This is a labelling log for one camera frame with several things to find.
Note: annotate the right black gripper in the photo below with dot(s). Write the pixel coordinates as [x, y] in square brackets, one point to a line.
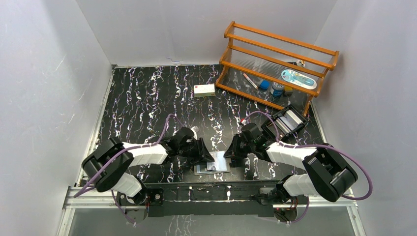
[233, 151]

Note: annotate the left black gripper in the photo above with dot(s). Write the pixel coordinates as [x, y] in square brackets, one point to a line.
[198, 148]

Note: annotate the grey card holder wallet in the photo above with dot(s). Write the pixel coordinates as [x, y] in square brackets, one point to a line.
[201, 169]

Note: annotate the credit card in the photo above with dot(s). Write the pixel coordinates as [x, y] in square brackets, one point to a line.
[219, 164]

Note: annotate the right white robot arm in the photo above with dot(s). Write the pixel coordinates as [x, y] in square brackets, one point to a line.
[327, 173]

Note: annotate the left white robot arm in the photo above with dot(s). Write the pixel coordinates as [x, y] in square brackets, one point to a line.
[107, 166]

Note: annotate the black card tray box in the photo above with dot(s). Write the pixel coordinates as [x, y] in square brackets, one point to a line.
[286, 123]

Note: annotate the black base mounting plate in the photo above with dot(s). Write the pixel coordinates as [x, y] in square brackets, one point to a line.
[215, 198]

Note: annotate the white small cardboard box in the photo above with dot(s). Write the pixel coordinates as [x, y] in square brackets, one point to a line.
[204, 90]

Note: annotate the blue small block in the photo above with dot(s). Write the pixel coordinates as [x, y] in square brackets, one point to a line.
[264, 85]

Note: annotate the white marker pen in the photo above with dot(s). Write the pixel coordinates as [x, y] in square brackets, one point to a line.
[250, 81]

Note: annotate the yellow black small block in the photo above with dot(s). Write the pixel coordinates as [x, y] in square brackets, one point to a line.
[288, 91]

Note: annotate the orange wooden shelf rack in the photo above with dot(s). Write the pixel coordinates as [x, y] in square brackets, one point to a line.
[264, 55]

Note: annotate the blister pack blue tool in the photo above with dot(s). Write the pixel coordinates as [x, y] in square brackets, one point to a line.
[298, 79]

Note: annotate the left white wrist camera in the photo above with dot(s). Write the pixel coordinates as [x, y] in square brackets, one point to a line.
[195, 130]

